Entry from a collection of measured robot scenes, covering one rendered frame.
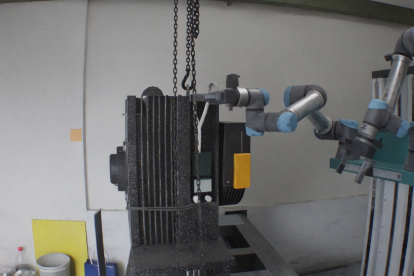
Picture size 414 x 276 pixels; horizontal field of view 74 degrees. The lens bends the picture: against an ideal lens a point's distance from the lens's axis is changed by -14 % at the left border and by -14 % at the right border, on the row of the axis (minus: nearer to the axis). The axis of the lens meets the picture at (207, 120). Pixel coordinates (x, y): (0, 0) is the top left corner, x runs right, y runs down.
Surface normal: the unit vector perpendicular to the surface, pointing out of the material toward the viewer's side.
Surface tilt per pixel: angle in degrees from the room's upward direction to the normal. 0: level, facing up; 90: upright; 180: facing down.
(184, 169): 90
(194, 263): 0
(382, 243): 90
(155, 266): 0
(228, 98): 88
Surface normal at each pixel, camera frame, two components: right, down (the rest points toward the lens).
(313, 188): 0.15, 0.02
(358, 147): -0.89, -0.39
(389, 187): -0.95, 0.00
